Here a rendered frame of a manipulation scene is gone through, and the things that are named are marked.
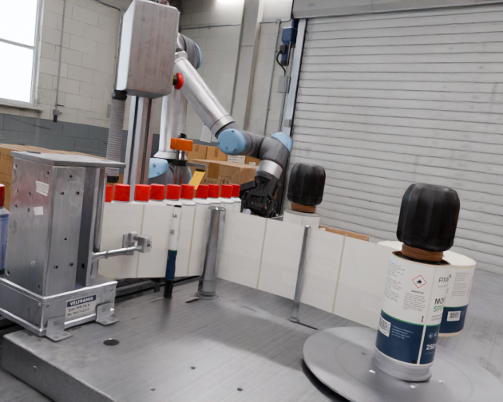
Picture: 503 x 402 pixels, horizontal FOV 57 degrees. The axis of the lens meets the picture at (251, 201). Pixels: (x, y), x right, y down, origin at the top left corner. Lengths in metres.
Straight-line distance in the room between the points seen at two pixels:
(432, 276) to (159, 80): 0.69
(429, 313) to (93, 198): 0.53
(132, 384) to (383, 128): 5.12
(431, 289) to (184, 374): 0.37
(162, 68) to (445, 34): 4.73
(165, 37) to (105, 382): 0.72
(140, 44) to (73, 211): 0.46
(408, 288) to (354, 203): 4.98
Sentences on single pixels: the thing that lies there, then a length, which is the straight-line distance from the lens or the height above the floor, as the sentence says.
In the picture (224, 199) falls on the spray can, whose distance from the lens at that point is 1.26.
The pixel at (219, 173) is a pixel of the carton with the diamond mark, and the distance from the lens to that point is 1.76.
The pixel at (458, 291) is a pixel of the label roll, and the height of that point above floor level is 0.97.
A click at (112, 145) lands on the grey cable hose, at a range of 1.09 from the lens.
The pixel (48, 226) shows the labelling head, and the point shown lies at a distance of 0.72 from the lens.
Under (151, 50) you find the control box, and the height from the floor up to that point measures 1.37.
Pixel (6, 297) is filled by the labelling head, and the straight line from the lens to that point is 0.83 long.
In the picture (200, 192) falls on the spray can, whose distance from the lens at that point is 1.19.
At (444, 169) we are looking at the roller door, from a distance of 5.32.
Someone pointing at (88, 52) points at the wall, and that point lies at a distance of 7.26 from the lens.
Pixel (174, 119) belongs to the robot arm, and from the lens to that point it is 1.57.
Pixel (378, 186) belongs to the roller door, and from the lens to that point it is 5.55.
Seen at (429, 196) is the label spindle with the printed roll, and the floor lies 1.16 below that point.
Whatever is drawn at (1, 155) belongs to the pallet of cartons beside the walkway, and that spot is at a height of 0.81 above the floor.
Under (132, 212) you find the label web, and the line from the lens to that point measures 0.89.
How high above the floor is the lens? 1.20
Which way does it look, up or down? 7 degrees down
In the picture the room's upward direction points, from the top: 8 degrees clockwise
